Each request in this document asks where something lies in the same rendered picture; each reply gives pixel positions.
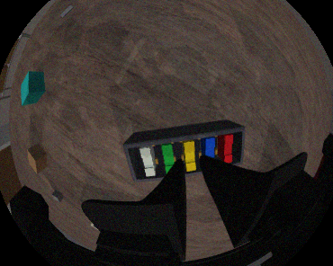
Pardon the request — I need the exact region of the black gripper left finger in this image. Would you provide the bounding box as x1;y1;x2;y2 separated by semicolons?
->
81;159;187;261

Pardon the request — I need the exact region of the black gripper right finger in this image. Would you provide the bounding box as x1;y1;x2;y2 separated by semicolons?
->
200;152;308;248

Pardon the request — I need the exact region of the green fuse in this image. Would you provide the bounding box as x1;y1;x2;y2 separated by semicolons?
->
160;143;175;173

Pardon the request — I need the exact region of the brown cube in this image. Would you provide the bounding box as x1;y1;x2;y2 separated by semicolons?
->
28;143;47;175

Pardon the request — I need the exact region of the beige open tray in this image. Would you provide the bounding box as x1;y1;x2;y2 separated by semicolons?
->
91;193;117;228

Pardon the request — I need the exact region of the teal cube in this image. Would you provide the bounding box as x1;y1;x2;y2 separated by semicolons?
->
21;71;46;105

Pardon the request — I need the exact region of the blue fuse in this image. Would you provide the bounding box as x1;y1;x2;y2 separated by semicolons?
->
200;137;216;158

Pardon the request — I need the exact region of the dark grey fuse block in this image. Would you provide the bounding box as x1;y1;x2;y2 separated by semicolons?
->
122;120;246;182

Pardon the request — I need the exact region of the small grey block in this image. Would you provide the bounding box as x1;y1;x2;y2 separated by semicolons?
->
51;191;64;202

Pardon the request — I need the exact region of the yellow blade fuse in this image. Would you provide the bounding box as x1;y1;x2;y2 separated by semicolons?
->
182;139;196;172

